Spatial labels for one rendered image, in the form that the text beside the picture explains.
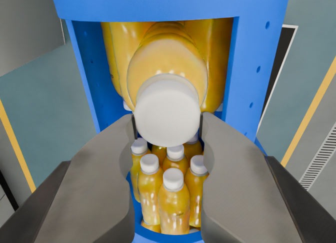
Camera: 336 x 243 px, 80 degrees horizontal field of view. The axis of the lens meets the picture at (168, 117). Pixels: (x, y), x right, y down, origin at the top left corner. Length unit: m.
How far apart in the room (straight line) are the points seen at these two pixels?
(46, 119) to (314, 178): 2.58
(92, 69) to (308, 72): 1.61
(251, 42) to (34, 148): 2.13
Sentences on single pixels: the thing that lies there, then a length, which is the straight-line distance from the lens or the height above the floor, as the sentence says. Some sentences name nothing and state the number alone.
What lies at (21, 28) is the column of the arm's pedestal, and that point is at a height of 0.40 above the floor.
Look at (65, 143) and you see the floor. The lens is 2.04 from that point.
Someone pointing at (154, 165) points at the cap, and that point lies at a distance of 0.42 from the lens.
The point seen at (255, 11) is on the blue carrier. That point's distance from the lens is 0.21.
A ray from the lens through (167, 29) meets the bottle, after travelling 0.20.
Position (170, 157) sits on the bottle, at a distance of 0.46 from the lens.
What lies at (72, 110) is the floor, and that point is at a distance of 1.80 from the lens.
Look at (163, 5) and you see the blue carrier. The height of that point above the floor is 1.23.
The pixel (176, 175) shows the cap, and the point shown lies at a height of 1.14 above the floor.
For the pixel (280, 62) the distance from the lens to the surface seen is 1.49.
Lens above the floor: 1.41
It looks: 58 degrees down
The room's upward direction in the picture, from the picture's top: 180 degrees counter-clockwise
